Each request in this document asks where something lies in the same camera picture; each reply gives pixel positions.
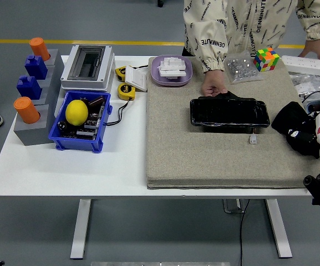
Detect clear bag of metal nuts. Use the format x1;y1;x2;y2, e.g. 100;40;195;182
224;51;265;85

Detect black looped cable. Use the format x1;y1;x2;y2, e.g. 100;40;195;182
302;90;320;105

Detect white electrical box grey cover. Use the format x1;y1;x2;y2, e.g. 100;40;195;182
60;44;115;92

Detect grey stepped block holder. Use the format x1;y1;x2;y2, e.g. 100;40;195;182
13;49;65;146

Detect blue block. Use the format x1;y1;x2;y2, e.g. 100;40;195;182
16;75;42;100
24;55;48;80

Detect orange cylinder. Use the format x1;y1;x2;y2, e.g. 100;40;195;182
29;37;50;62
13;96;40;124

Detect blue plastic bin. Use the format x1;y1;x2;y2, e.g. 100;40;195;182
48;90;113;154

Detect person's left hand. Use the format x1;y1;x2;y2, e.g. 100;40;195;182
298;36;320;60

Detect clear plastic bags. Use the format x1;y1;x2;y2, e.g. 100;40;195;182
289;71;320;98

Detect metal bracket under table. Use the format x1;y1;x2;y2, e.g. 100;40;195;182
222;198;246;214

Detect white power strip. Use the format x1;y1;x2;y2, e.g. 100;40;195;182
281;55;320;78

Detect yellow lemon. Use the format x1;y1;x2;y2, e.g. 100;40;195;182
65;100;89;127

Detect white table leg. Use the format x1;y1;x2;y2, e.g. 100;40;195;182
265;198;293;259
70;198;92;260

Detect purple bowl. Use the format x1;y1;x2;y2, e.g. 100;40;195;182
150;54;193;87

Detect grey-brown mat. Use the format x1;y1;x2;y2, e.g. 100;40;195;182
145;57;320;190

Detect thin black wire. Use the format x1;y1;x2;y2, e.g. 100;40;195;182
104;97;134;127

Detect blue-grey tray of components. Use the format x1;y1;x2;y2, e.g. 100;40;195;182
305;101;320;115

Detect colourful puzzle cube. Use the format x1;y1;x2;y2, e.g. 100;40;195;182
252;47;280;73

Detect person's right hand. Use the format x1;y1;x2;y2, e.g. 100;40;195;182
200;69;228;97

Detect black cable under table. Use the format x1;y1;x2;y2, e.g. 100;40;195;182
238;198;251;266

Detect person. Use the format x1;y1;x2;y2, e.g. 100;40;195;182
182;0;320;73

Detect white switch parts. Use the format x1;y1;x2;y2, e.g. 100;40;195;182
156;56;187;80

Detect white wall switch plate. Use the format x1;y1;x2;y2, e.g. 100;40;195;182
124;65;148;92

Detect yellow tape measure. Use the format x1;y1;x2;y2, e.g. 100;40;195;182
117;83;136;100
114;65;128;81

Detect circuit board with capacitors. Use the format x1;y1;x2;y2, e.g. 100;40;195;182
57;95;106;140

